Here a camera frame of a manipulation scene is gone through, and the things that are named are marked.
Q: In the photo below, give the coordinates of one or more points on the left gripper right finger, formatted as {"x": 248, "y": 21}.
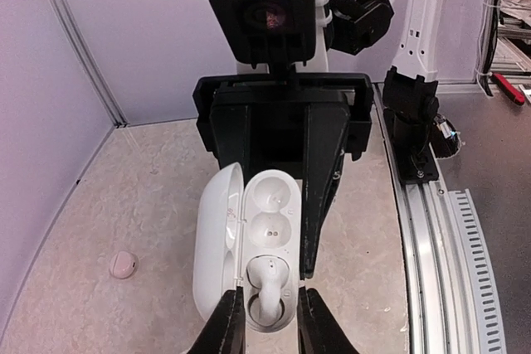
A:
{"x": 319, "y": 332}

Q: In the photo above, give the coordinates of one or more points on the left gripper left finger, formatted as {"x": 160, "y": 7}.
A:
{"x": 224, "y": 332}

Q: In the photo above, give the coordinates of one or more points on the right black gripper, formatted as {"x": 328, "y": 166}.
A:
{"x": 253, "y": 118}

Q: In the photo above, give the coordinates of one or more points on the white earbud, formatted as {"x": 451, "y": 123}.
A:
{"x": 268, "y": 275}

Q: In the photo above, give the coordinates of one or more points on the white earbud charging case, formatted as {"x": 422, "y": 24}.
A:
{"x": 237, "y": 222}

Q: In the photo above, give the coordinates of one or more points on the pink earbud charging case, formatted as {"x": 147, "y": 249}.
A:
{"x": 123, "y": 265}

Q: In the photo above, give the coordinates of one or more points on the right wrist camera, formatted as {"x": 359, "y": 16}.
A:
{"x": 268, "y": 31}

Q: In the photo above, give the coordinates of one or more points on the front aluminium rail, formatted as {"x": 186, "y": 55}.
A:
{"x": 452, "y": 298}

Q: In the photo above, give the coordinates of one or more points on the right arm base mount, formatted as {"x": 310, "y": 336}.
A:
{"x": 419, "y": 133}

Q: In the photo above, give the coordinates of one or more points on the right aluminium frame post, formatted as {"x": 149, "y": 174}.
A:
{"x": 83, "y": 54}

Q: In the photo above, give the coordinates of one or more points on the red handled tool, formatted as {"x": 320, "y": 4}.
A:
{"x": 514, "y": 95}

